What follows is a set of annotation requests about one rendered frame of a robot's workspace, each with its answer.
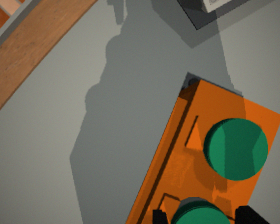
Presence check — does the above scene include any orange rectangular plate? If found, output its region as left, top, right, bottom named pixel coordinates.
left=125, top=80, right=280, bottom=224

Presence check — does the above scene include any white push-button panel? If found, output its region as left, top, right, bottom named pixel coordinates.
left=177, top=0, right=249, bottom=30

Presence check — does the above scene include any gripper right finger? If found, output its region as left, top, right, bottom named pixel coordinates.
left=234, top=205, right=270, bottom=224

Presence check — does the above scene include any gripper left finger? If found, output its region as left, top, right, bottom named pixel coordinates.
left=152, top=209, right=168, bottom=224

